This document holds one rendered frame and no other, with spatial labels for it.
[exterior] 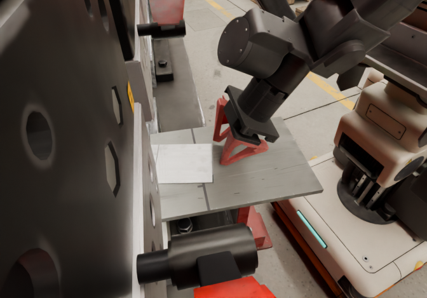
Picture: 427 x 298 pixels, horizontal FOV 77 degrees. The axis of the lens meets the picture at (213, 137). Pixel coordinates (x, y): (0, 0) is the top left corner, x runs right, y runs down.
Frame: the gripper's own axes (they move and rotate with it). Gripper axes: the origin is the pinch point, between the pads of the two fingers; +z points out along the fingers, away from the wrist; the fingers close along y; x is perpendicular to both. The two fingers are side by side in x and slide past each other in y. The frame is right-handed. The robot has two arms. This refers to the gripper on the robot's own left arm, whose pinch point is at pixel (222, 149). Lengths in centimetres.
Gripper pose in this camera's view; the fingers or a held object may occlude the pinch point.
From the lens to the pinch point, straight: 45.8
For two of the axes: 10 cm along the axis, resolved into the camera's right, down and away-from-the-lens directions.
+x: 8.4, 2.3, 4.9
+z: -5.0, 6.8, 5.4
